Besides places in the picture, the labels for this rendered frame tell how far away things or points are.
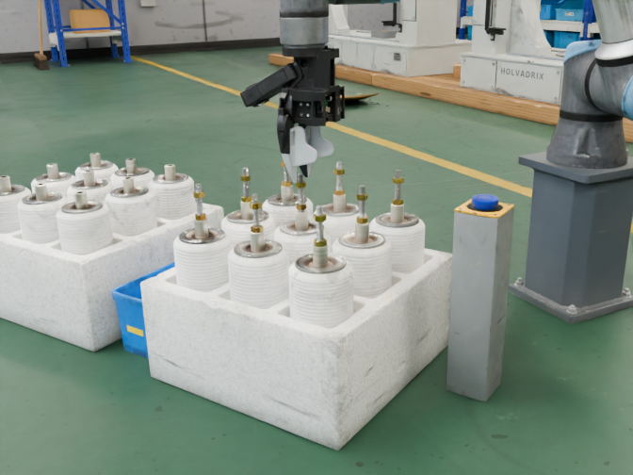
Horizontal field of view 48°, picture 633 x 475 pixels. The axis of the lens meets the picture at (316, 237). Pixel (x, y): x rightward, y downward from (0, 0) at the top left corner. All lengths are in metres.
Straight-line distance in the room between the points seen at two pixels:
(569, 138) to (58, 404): 1.03
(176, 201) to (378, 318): 0.61
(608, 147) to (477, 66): 2.58
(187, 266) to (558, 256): 0.73
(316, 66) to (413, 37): 3.48
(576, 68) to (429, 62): 3.22
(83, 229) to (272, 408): 0.51
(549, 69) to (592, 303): 2.18
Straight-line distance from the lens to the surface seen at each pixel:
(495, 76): 3.87
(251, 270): 1.08
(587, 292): 1.51
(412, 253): 1.22
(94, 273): 1.36
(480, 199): 1.10
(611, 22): 1.30
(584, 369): 1.34
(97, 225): 1.38
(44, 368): 1.38
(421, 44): 4.57
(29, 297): 1.50
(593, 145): 1.45
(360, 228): 1.12
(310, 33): 1.10
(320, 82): 1.11
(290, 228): 1.20
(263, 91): 1.15
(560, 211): 1.46
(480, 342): 1.16
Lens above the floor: 0.64
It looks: 20 degrees down
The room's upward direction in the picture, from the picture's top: 1 degrees counter-clockwise
